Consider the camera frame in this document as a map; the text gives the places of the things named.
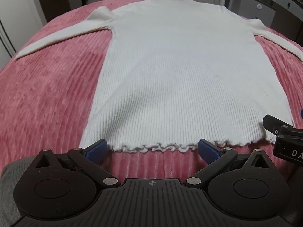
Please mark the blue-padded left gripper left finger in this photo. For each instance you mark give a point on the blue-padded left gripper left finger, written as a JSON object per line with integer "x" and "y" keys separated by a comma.
{"x": 87, "y": 161}

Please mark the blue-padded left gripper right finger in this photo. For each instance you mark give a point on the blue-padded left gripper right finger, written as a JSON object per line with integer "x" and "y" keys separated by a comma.
{"x": 217, "y": 159}

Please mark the white ribbed knit sweater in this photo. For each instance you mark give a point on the white ribbed knit sweater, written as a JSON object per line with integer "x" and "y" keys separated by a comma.
{"x": 177, "y": 71}

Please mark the grey trouser fabric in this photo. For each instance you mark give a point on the grey trouser fabric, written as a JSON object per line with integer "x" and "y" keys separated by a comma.
{"x": 10, "y": 175}

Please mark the black dressing table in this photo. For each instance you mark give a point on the black dressing table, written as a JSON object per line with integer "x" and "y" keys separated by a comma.
{"x": 288, "y": 20}

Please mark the grey drawer cabinet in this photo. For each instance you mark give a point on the grey drawer cabinet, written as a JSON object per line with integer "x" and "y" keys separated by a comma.
{"x": 254, "y": 9}

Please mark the white wardrobe doors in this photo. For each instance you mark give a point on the white wardrobe doors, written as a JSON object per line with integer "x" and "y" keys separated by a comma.
{"x": 20, "y": 20}

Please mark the pink corduroy bed blanket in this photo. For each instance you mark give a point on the pink corduroy bed blanket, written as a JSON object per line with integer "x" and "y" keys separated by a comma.
{"x": 46, "y": 98}

